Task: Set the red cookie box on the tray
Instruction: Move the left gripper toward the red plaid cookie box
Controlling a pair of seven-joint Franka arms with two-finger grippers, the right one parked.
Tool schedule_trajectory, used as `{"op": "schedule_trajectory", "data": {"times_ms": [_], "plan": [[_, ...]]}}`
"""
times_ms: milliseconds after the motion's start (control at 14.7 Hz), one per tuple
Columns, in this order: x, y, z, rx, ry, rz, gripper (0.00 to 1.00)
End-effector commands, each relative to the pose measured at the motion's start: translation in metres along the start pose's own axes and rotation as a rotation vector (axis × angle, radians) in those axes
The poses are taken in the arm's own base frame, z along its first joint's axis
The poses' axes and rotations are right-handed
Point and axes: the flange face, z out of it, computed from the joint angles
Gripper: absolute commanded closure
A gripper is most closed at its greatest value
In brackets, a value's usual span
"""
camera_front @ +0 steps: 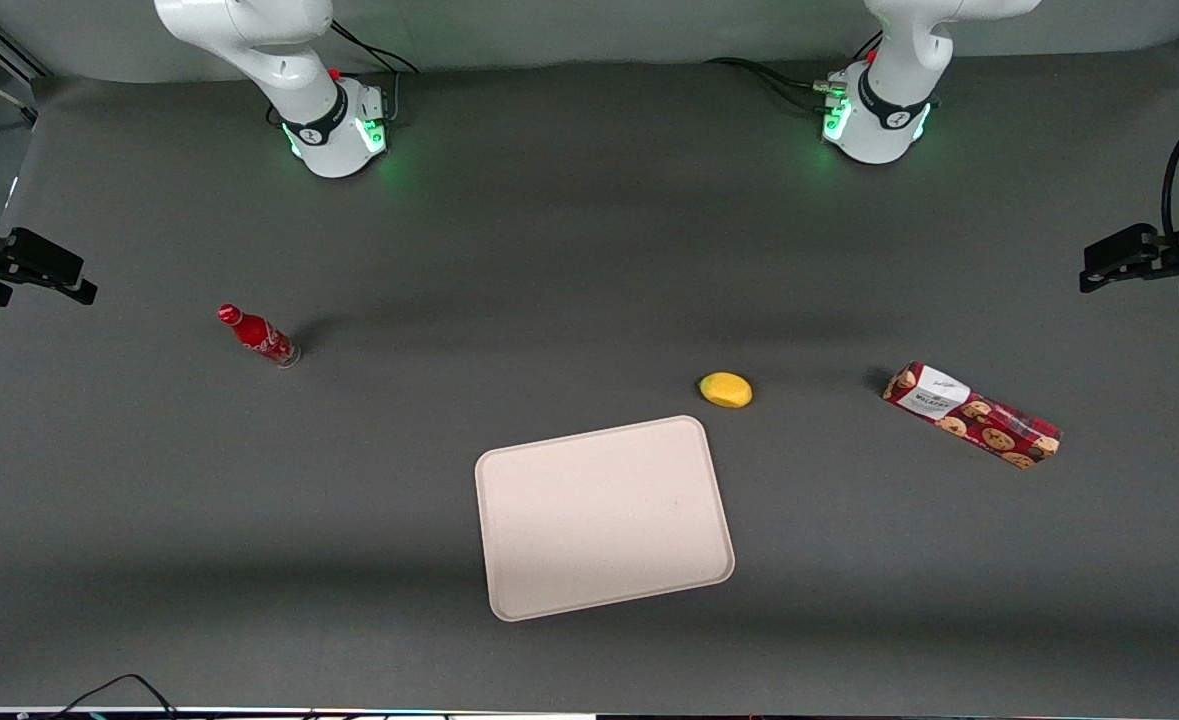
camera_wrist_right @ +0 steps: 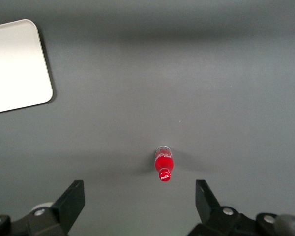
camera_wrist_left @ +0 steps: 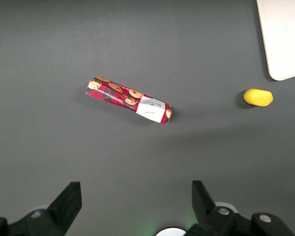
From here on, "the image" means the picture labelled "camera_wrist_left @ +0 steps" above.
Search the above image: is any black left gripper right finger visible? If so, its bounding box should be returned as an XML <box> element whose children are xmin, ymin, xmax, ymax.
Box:
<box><xmin>186</xmin><ymin>180</ymin><xmax>295</xmax><ymax>236</ymax></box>

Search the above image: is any yellow lemon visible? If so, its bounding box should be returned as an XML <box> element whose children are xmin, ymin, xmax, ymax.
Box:
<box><xmin>243</xmin><ymin>88</ymin><xmax>274</xmax><ymax>107</ymax></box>

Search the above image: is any beige plastic tray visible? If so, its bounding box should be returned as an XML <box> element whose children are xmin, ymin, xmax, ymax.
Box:
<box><xmin>256</xmin><ymin>0</ymin><xmax>295</xmax><ymax>82</ymax></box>

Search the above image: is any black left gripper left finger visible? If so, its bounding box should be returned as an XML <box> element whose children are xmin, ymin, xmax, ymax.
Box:
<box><xmin>0</xmin><ymin>181</ymin><xmax>83</xmax><ymax>236</ymax></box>

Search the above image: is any red cookie box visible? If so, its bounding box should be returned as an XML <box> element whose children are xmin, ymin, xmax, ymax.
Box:
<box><xmin>85</xmin><ymin>75</ymin><xmax>173</xmax><ymax>125</ymax></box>

